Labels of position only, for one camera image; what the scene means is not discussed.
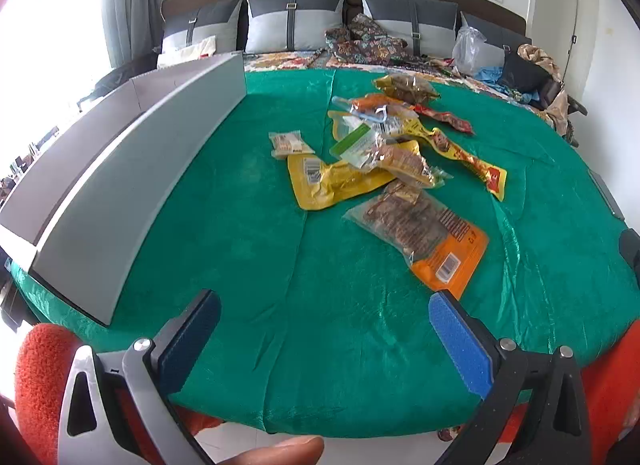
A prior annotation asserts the yellow red cartoon snack packet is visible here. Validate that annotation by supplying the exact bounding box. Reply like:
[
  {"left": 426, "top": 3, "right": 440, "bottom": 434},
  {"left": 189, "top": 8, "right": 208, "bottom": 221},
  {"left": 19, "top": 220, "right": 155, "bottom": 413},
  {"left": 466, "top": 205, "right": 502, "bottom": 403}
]
[{"left": 402, "top": 118, "right": 508, "bottom": 202}]

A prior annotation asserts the small cereal bar packet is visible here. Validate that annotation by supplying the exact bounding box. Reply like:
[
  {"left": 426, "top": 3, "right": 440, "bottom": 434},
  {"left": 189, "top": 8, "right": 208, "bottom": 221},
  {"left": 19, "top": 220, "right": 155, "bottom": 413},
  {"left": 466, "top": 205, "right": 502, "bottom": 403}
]
[{"left": 269, "top": 130, "right": 314, "bottom": 159}]

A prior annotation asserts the orange chicken drumstick packet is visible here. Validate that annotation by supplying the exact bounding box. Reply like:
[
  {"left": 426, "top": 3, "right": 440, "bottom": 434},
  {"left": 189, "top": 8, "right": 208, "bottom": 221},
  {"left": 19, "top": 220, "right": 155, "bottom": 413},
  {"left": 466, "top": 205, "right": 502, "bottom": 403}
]
[{"left": 332, "top": 93, "right": 419, "bottom": 124}]

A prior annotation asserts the olive bag of brown snacks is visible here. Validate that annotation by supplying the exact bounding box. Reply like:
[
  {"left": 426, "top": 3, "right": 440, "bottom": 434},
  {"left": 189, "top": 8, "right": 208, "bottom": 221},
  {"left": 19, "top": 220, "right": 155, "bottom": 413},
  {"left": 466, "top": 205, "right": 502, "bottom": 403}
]
[{"left": 373, "top": 73, "right": 440, "bottom": 106}]

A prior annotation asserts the person's fingertip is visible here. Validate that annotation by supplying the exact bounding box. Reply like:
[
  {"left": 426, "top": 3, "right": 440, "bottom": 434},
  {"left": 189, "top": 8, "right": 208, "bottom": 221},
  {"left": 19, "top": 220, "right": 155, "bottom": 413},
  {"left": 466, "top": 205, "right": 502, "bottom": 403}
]
[{"left": 222, "top": 436, "right": 324, "bottom": 465}]

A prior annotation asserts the orange fuzzy sleeve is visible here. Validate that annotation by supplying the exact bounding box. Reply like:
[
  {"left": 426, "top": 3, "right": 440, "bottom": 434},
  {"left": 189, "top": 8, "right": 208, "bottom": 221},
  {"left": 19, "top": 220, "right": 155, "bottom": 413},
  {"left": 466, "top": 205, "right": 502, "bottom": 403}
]
[{"left": 15, "top": 323, "right": 224, "bottom": 464}]

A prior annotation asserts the orange jerky snack bag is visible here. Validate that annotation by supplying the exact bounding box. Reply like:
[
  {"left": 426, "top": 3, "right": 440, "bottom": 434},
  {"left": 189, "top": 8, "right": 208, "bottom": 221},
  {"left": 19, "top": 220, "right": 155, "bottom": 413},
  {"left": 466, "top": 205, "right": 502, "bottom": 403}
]
[{"left": 345, "top": 180, "right": 489, "bottom": 299}]

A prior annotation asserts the black phone on table edge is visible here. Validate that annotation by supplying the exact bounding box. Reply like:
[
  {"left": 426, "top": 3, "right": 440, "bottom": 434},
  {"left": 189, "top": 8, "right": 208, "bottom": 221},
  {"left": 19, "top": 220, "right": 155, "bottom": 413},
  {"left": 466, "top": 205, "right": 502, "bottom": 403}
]
[{"left": 618, "top": 229, "right": 640, "bottom": 286}]

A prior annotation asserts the white cardboard box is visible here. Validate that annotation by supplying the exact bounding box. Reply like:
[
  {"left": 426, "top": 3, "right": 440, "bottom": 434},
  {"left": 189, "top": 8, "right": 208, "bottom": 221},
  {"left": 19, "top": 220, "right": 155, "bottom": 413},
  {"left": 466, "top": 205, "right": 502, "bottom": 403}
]
[{"left": 1, "top": 52, "right": 246, "bottom": 325}]

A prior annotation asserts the green satin tablecloth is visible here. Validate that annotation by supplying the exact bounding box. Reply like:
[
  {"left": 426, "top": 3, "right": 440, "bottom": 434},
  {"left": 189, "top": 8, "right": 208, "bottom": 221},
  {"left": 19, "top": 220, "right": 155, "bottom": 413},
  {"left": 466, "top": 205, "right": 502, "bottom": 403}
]
[{"left": 13, "top": 69, "right": 639, "bottom": 437}]

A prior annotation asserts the grey phone on table edge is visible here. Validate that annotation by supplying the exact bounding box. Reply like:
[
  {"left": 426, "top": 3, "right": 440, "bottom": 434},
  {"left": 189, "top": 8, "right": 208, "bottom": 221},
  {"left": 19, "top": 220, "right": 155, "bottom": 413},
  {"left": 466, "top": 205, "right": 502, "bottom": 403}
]
[{"left": 588, "top": 168, "right": 625, "bottom": 221}]

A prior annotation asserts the beige floral blanket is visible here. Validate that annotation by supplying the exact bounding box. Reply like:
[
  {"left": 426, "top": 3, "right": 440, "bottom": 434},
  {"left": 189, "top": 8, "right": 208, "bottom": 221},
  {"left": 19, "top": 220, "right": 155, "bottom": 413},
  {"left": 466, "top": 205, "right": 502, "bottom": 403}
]
[{"left": 518, "top": 43, "right": 579, "bottom": 144}]

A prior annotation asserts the red spicy snack packet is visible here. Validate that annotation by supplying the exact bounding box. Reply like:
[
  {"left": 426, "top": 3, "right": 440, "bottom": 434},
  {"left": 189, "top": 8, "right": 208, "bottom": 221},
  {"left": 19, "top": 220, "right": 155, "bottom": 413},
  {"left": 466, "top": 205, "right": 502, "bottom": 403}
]
[{"left": 412, "top": 105, "right": 474, "bottom": 136}]

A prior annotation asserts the yellow barcode snack packet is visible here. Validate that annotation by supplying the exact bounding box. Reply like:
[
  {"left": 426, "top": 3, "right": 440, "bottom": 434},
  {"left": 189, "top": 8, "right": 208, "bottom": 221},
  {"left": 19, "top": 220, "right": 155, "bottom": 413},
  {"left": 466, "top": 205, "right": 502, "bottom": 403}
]
[{"left": 286, "top": 141, "right": 428, "bottom": 210}]

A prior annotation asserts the green label clear snack bag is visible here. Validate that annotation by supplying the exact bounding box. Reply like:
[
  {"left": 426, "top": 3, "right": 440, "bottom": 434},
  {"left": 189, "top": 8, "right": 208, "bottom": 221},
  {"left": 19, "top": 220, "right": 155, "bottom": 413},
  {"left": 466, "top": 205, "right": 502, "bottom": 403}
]
[{"left": 330, "top": 124, "right": 384, "bottom": 171}]

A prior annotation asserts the black bag on bed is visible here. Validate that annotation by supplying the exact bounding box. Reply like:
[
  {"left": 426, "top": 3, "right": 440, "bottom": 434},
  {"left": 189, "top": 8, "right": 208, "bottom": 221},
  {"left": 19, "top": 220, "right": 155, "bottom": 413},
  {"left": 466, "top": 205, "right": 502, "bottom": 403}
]
[{"left": 498, "top": 51, "right": 551, "bottom": 93}]

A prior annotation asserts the yellow-rimmed clear snack bag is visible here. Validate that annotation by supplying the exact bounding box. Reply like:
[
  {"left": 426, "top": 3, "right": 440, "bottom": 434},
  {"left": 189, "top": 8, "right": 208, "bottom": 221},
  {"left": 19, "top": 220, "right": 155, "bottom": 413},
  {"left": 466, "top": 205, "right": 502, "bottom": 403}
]
[{"left": 328, "top": 110, "right": 390, "bottom": 141}]

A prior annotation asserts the grey pillow far right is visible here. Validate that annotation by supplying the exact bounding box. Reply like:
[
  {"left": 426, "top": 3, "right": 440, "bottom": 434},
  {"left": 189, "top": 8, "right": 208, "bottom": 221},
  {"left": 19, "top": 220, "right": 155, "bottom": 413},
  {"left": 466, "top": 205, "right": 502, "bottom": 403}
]
[{"left": 461, "top": 12, "right": 532, "bottom": 68}]

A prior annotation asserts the grey pillow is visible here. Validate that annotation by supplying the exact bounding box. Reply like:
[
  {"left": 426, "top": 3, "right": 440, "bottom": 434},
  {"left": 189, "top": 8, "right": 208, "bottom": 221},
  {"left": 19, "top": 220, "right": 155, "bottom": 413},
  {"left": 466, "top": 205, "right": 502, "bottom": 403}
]
[
  {"left": 362, "top": 0, "right": 459, "bottom": 58},
  {"left": 162, "top": 0, "right": 242, "bottom": 53},
  {"left": 245, "top": 0, "right": 344, "bottom": 54},
  {"left": 461, "top": 12, "right": 532, "bottom": 68}
]

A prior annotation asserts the clear plastic bag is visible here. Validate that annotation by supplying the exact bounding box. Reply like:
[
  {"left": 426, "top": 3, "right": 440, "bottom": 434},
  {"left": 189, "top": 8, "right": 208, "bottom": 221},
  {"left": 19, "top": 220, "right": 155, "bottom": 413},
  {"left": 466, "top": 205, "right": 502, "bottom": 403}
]
[{"left": 452, "top": 25, "right": 486, "bottom": 76}]

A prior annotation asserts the grey pillow far left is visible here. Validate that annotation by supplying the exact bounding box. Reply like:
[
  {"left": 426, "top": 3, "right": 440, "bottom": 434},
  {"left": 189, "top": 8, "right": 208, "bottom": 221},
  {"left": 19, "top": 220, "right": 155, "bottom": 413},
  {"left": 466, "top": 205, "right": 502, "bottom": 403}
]
[{"left": 162, "top": 0, "right": 242, "bottom": 53}]

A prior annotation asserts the floral patterned folded cloth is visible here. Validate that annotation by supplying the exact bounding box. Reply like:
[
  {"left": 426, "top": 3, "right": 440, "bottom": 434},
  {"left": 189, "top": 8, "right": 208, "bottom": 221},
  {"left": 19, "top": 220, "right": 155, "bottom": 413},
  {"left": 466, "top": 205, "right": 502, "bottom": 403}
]
[{"left": 324, "top": 13, "right": 413, "bottom": 66}]

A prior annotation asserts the grey curtain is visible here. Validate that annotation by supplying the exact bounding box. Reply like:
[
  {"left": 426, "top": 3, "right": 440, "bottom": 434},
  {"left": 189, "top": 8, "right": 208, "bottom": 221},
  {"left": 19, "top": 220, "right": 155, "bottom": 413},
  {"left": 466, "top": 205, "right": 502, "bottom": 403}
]
[{"left": 102, "top": 0, "right": 163, "bottom": 68}]

